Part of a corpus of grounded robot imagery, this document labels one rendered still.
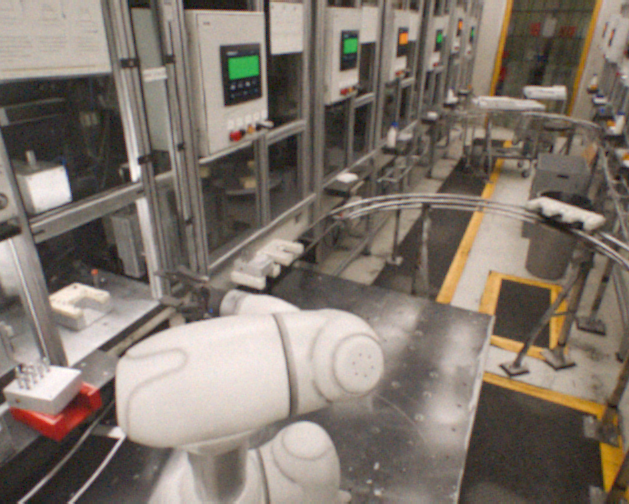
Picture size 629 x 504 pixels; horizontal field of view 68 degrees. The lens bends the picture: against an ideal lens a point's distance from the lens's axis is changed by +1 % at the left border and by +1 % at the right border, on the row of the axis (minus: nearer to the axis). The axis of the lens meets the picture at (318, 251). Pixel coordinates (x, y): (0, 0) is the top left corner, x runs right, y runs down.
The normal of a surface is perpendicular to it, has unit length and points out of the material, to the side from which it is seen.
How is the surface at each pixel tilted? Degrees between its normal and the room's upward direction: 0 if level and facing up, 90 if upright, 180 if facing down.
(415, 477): 0
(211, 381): 51
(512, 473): 0
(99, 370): 0
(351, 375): 59
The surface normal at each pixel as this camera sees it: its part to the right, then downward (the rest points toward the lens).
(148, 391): -0.08, -0.18
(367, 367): 0.43, -0.07
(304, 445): 0.13, -0.92
